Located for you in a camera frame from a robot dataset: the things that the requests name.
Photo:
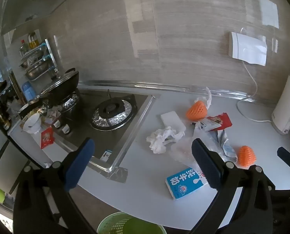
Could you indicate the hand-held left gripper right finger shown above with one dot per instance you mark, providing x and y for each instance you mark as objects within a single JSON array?
[{"x": 206, "y": 163}]

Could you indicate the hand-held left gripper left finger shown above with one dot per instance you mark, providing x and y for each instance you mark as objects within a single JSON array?
[{"x": 78, "y": 167}]

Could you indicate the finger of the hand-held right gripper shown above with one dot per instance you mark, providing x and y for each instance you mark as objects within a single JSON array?
[{"x": 287, "y": 156}]

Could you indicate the clear plastic bag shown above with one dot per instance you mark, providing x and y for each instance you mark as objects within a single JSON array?
[{"x": 183, "y": 151}]

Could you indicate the orange foam fruit net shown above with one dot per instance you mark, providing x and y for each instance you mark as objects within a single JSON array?
[
  {"x": 196, "y": 111},
  {"x": 247, "y": 156}
]

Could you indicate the green plastic waste basket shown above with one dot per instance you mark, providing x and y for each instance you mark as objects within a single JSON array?
[{"x": 130, "y": 224}]

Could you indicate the blue and white wrapper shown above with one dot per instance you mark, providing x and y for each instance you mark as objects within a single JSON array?
[{"x": 229, "y": 149}]

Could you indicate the blue milk carton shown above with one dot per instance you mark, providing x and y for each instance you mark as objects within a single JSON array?
[{"x": 183, "y": 184}]

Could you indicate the built-in gas stove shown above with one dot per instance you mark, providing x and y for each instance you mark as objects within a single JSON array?
[{"x": 98, "y": 140}]

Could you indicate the small white sachet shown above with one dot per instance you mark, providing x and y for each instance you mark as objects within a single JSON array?
[{"x": 208, "y": 126}]

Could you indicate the small dark seasoning jar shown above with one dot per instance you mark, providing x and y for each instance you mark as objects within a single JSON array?
[
  {"x": 66, "y": 129},
  {"x": 56, "y": 123}
]

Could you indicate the red paper packet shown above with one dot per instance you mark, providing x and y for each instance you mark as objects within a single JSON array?
[{"x": 47, "y": 137}]

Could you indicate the red snack wrapper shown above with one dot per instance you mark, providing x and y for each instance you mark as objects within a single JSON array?
[{"x": 222, "y": 120}]

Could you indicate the large crumpled white tissue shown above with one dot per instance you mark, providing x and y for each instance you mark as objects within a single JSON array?
[{"x": 163, "y": 139}]

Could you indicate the white countertop appliance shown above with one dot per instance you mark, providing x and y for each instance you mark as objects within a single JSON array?
[{"x": 286, "y": 104}]

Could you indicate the white foam block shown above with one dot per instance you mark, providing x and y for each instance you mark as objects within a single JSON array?
[{"x": 171, "y": 120}]

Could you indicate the white ceramic bowl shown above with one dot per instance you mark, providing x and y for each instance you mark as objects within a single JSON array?
[{"x": 32, "y": 124}]

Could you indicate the foil-lined stove burner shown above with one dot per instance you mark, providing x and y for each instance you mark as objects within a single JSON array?
[{"x": 112, "y": 113}]

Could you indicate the black wok with lid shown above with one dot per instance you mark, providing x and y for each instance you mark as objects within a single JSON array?
[{"x": 62, "y": 85}]

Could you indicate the blue water jug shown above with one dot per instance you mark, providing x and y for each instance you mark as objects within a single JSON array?
[{"x": 28, "y": 91}]

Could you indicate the steel mixing bowl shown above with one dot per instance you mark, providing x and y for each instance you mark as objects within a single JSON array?
[{"x": 36, "y": 72}]

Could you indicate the metal dish rack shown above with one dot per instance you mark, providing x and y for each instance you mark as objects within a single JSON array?
[{"x": 45, "y": 53}]

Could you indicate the yellow oil bottle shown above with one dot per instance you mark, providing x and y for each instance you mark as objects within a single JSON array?
[{"x": 33, "y": 41}]

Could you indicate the white wall socket cover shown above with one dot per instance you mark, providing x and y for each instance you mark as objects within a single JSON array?
[{"x": 248, "y": 48}]

